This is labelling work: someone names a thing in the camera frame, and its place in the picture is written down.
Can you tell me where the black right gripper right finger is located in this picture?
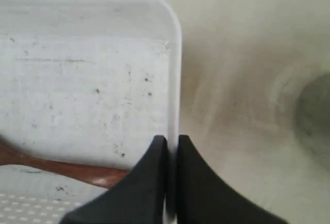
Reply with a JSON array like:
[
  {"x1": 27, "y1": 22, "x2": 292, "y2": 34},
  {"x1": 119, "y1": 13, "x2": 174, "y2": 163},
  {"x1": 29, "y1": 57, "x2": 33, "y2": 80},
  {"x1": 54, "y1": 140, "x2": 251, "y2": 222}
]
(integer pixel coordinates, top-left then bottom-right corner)
[{"x1": 175, "y1": 135, "x2": 286, "y2": 224}]

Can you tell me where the white perforated plastic basket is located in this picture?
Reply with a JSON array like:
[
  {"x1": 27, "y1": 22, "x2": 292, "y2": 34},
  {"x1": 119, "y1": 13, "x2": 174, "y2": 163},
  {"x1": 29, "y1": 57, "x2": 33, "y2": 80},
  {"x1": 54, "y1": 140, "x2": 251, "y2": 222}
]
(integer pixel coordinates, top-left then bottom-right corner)
[{"x1": 0, "y1": 0, "x2": 183, "y2": 224}]

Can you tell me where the reddish brown wooden spoon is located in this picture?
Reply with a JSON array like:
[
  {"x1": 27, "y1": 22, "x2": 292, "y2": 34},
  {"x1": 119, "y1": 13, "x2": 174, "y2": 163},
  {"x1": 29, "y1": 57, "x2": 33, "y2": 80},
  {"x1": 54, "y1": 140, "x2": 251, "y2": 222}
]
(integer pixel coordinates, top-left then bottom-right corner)
[{"x1": 1, "y1": 136, "x2": 129, "y2": 189}]

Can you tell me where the shiny steel cup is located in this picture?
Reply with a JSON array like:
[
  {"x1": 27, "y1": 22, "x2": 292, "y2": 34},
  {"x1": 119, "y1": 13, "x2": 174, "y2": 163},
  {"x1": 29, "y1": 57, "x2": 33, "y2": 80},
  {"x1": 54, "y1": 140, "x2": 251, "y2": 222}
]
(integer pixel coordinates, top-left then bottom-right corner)
[{"x1": 294, "y1": 73, "x2": 329, "y2": 170}]

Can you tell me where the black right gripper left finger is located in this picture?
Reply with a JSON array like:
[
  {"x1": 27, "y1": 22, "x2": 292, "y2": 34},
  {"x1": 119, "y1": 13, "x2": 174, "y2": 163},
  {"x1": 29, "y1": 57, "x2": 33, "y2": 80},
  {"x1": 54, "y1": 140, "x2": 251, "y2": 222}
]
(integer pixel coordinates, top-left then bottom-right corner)
[{"x1": 60, "y1": 135, "x2": 168, "y2": 224}]

